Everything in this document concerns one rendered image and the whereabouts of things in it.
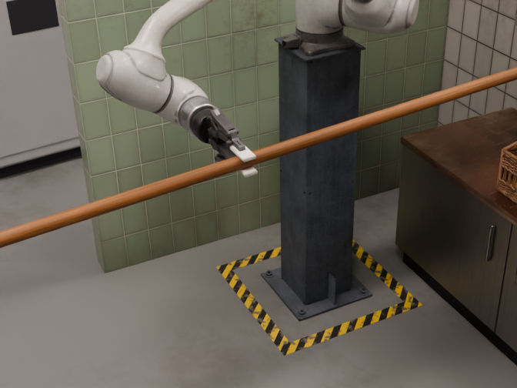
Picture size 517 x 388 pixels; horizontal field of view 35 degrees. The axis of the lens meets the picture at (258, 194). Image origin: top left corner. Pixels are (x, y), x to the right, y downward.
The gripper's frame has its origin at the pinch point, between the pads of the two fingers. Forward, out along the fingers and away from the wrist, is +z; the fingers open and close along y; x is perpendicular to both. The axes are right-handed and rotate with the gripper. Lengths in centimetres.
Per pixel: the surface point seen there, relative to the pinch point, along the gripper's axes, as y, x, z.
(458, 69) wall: 63, -153, -114
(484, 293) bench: 97, -95, -24
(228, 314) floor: 115, -23, -80
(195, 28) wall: 21, -41, -127
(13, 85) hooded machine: 66, 14, -222
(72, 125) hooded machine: 95, -9, -224
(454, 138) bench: 62, -113, -66
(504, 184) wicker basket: 57, -102, -28
